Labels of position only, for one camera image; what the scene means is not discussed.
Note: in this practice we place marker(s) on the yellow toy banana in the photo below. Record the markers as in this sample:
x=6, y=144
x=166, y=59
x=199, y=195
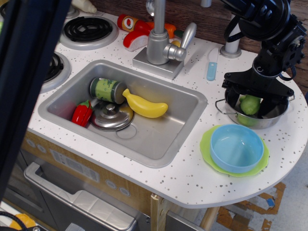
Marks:
x=144, y=107

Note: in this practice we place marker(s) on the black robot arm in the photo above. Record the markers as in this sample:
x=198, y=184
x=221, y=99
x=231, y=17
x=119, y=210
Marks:
x=282, y=38

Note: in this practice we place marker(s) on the silver oven door handle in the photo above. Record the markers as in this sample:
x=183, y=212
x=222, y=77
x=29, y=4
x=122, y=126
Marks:
x=82, y=208

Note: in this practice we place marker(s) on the green toy can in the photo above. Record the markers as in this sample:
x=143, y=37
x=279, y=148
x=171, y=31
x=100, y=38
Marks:
x=107, y=90

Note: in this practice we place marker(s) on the green plastic plate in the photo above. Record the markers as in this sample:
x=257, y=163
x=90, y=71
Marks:
x=205, y=151

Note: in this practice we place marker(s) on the red toy pepper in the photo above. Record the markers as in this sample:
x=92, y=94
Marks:
x=82, y=113

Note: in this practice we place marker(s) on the grey support pole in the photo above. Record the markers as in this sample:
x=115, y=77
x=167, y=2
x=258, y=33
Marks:
x=231, y=50

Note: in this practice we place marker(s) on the silver toy faucet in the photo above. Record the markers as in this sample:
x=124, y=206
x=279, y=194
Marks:
x=161, y=57

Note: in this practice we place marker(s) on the black burner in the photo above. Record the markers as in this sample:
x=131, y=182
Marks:
x=58, y=72
x=87, y=33

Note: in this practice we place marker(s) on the white toy bottle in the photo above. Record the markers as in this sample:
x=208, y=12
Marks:
x=84, y=5

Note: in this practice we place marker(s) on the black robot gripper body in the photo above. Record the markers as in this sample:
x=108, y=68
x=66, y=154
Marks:
x=252, y=83

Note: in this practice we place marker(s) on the green toy broccoli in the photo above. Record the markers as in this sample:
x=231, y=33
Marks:
x=250, y=104

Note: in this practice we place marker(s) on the steel pot lid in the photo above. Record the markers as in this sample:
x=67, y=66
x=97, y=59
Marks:
x=111, y=116

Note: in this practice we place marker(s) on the yellow object with black cable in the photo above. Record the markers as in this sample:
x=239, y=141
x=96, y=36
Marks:
x=20, y=222

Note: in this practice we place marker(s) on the red tomato toy can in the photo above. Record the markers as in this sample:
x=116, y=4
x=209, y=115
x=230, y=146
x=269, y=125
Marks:
x=126, y=22

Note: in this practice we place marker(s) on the toy knife blue handle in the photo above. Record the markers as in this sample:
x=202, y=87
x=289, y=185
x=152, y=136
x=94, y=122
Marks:
x=212, y=64

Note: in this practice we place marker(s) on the stainless steel pan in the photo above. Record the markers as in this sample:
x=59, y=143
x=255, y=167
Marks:
x=251, y=121

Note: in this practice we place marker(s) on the small yellow toy piece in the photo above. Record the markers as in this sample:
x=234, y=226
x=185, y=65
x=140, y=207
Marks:
x=176, y=43

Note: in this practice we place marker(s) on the red white toy slice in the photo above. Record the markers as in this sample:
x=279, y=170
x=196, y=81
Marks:
x=135, y=40

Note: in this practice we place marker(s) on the front left black burner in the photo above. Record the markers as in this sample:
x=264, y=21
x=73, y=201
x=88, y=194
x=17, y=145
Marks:
x=58, y=72

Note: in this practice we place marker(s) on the silver sink basin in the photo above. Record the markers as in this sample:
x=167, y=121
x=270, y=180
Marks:
x=153, y=142

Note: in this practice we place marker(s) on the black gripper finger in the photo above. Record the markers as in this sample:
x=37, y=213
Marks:
x=272, y=107
x=232, y=95

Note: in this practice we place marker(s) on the back right black burner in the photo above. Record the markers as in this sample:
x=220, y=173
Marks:
x=87, y=33

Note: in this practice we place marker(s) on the blue plastic bowl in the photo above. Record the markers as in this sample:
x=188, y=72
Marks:
x=235, y=148

